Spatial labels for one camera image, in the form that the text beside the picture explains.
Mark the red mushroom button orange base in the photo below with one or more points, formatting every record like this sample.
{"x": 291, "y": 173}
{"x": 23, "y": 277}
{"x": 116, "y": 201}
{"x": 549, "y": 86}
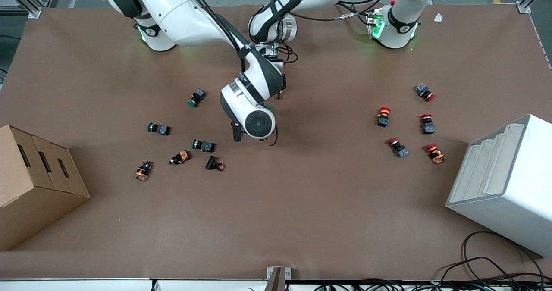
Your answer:
{"x": 383, "y": 120}
{"x": 436, "y": 156}

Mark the green mushroom push button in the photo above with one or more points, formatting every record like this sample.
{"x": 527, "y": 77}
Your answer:
{"x": 163, "y": 129}
{"x": 207, "y": 146}
{"x": 198, "y": 95}

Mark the red mushroom button grey base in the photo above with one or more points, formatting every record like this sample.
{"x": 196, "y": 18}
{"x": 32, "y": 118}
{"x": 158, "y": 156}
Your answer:
{"x": 402, "y": 152}
{"x": 428, "y": 128}
{"x": 421, "y": 89}

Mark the metal table edge bracket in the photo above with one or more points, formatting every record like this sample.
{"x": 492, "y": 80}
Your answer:
{"x": 278, "y": 280}

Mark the black switch red tip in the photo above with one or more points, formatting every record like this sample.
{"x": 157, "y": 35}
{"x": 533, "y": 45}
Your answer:
{"x": 211, "y": 163}

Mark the white stepped storage box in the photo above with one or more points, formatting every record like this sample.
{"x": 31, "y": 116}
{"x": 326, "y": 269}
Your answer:
{"x": 517, "y": 187}

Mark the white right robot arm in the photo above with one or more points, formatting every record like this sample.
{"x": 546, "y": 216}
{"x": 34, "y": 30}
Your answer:
{"x": 181, "y": 10}

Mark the white table edge rail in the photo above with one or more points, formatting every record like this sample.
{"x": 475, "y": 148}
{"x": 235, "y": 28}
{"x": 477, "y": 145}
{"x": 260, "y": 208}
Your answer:
{"x": 86, "y": 286}

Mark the white paper scrap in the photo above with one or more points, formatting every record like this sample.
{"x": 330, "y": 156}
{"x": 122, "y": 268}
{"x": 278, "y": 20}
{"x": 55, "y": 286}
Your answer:
{"x": 438, "y": 18}

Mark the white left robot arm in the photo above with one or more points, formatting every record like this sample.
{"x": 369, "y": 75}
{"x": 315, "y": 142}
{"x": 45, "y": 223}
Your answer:
{"x": 401, "y": 23}

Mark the brown cardboard box with slots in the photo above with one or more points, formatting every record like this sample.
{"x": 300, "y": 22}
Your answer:
{"x": 26, "y": 204}

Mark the black selector switch orange base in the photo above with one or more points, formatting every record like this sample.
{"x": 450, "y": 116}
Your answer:
{"x": 183, "y": 156}

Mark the black push button orange base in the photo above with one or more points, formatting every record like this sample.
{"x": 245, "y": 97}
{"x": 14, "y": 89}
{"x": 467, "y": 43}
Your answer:
{"x": 142, "y": 173}

